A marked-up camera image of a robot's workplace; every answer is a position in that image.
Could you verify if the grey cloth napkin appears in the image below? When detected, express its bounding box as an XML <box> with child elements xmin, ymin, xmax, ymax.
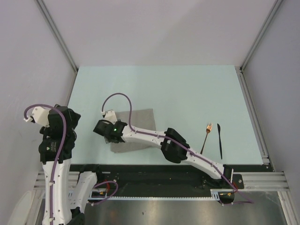
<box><xmin>110</xmin><ymin>109</ymin><xmax>162</xmax><ymax>153</ymax></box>

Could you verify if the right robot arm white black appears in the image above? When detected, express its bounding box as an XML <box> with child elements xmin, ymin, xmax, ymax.
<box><xmin>93</xmin><ymin>119</ymin><xmax>233</xmax><ymax>188</ymax></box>

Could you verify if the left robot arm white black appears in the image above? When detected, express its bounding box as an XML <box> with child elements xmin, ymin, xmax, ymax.
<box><xmin>38</xmin><ymin>105</ymin><xmax>104</xmax><ymax>225</ymax></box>

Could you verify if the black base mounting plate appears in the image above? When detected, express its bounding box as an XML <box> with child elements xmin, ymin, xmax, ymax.
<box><xmin>70</xmin><ymin>164</ymin><xmax>232</xmax><ymax>198</ymax></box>

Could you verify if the copper fork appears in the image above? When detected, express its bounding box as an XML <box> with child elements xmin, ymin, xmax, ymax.
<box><xmin>200</xmin><ymin>123</ymin><xmax>212</xmax><ymax>154</ymax></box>

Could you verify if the black knife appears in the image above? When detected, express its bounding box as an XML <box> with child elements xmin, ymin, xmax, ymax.
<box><xmin>217</xmin><ymin>123</ymin><xmax>223</xmax><ymax>159</ymax></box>

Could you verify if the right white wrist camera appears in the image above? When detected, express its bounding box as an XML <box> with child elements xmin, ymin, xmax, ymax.
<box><xmin>101</xmin><ymin>110</ymin><xmax>117</xmax><ymax>124</ymax></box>

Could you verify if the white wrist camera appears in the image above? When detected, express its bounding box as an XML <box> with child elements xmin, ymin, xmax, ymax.
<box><xmin>23</xmin><ymin>106</ymin><xmax>50</xmax><ymax>127</ymax></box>
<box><xmin>101</xmin><ymin>110</ymin><xmax>117</xmax><ymax>124</ymax></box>

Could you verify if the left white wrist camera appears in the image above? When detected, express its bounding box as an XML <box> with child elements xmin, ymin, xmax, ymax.
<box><xmin>23</xmin><ymin>106</ymin><xmax>50</xmax><ymax>127</ymax></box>

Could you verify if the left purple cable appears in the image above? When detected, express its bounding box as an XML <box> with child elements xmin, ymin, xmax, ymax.
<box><xmin>24</xmin><ymin>104</ymin><xmax>119</xmax><ymax>225</ymax></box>

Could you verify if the left aluminium corner post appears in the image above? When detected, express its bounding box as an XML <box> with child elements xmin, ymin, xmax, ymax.
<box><xmin>34</xmin><ymin>0</ymin><xmax>79</xmax><ymax>74</ymax></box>

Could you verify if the aluminium corner post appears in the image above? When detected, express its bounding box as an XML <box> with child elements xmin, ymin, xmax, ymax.
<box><xmin>240</xmin><ymin>0</ymin><xmax>285</xmax><ymax>72</ymax></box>
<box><xmin>34</xmin><ymin>0</ymin><xmax>79</xmax><ymax>74</ymax></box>

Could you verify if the white slotted cable duct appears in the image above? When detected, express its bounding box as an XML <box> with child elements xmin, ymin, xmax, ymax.
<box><xmin>67</xmin><ymin>188</ymin><xmax>232</xmax><ymax>201</ymax></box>

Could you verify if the aluminium front rail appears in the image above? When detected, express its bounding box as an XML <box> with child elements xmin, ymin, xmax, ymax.
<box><xmin>33</xmin><ymin>172</ymin><xmax>289</xmax><ymax>191</ymax></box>

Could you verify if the right aluminium corner post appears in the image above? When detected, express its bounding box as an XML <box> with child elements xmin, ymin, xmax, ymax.
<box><xmin>240</xmin><ymin>0</ymin><xmax>285</xmax><ymax>72</ymax></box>

